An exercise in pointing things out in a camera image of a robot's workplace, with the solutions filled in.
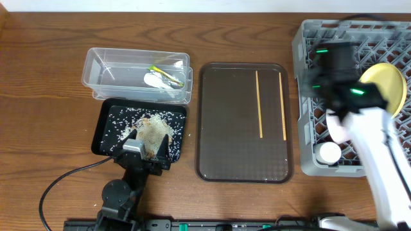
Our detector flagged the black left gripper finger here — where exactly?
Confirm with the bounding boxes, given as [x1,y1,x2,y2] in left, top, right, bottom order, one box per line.
[123,129,137,142]
[156,134,170,159]

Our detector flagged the rice food leftovers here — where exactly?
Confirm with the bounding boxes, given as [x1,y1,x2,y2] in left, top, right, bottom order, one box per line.
[100,106,186,162]

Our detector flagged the pink bowl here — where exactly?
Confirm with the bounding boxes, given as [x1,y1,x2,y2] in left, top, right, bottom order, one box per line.
[326,109,350,144]

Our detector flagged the yellow round plate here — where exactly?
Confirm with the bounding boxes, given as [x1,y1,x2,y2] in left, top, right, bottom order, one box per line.
[360,63,407,118]

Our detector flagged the white cup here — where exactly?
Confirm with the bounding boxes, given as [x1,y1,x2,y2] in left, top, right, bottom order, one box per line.
[313,142,342,165]

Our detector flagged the green snack wrapper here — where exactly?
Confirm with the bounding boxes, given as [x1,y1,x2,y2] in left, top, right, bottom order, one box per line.
[148,65,185,87]

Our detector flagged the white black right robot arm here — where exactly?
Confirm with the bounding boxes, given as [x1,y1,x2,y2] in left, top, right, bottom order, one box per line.
[305,67,410,230]

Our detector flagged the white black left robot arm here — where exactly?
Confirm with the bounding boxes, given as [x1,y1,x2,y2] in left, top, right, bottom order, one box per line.
[94,130,171,231]

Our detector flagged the black food waste tray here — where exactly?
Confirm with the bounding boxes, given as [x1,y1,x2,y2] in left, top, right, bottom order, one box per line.
[91,98,187,162]

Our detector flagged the grey dishwasher rack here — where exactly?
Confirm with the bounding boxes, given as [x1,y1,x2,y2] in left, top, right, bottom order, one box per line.
[292,19,410,177]

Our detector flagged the white crumpled paper waste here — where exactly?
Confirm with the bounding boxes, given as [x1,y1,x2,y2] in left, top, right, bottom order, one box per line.
[143,72,183,100]

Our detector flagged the clear plastic waste bin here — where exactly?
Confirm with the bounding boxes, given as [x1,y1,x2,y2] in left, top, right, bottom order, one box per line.
[82,47,193,105]

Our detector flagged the brown serving tray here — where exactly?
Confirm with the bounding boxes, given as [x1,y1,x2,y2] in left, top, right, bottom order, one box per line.
[196,63,293,184]

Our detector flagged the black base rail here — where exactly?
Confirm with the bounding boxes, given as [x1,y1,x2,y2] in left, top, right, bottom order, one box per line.
[63,213,380,231]

